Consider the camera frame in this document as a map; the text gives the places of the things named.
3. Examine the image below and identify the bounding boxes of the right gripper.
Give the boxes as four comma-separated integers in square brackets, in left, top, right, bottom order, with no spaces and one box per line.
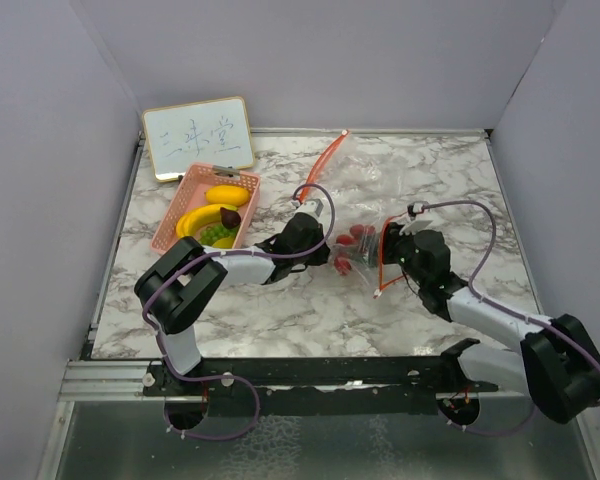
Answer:
[364,221,427,287]

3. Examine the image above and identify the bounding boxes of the zip bag with red fruit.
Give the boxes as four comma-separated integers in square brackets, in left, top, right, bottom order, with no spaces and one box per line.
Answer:
[330,215,415,299]

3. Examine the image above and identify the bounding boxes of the fake red strawberries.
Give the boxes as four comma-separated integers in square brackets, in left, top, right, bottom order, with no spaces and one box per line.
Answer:
[333,224,378,275]

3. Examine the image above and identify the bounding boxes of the zip bag with yellow fruit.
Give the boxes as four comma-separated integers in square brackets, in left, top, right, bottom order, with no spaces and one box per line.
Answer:
[307,130,410,222]

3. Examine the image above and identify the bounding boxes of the fake dark eggplant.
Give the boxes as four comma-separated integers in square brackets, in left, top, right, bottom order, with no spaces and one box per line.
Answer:
[220,207,242,230]

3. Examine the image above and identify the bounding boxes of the fake yellow mango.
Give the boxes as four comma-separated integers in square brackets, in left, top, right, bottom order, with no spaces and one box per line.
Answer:
[205,185,251,207]

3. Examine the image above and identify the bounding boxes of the fake green grapes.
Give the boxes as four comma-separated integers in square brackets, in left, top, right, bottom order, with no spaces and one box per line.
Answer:
[199,224,239,246]

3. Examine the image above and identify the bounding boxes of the fake banana bunch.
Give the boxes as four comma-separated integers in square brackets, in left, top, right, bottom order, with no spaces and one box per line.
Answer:
[175,204,238,248]

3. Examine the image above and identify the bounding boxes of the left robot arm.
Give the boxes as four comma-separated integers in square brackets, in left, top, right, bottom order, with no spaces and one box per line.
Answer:
[134,209,330,395]

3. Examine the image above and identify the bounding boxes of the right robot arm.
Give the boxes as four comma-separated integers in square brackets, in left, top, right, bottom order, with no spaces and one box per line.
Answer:
[377,222,600,424]

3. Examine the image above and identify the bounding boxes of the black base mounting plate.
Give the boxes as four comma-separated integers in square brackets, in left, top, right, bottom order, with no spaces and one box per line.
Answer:
[142,356,497,418]

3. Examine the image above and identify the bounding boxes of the pink plastic basket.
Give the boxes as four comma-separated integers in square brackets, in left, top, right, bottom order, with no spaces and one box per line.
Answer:
[150,163,260,254]

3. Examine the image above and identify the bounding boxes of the small whiteboard with writing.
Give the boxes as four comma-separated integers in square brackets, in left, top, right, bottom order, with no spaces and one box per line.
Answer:
[141,96,255,182]

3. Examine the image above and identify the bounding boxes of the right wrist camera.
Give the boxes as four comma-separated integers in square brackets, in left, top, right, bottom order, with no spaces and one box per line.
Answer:
[397,202,432,236]

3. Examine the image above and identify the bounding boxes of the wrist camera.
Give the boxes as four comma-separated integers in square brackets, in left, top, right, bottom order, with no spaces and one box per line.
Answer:
[397,202,432,236]
[293,199,324,220]

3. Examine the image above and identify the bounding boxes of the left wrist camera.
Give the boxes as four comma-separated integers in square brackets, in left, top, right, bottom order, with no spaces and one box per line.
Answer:
[293,199,324,220]

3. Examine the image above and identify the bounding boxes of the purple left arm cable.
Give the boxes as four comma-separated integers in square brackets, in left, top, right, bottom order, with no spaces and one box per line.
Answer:
[142,183,337,441]

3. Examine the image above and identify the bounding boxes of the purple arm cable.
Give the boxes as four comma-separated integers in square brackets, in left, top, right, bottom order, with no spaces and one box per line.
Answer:
[409,199,600,437]
[142,183,337,441]

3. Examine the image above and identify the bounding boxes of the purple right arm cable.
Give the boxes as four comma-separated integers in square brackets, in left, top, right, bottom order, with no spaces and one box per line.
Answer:
[409,199,600,437]

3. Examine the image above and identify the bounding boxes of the aluminium frame rail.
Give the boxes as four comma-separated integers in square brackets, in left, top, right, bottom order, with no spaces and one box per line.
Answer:
[59,360,149,402]

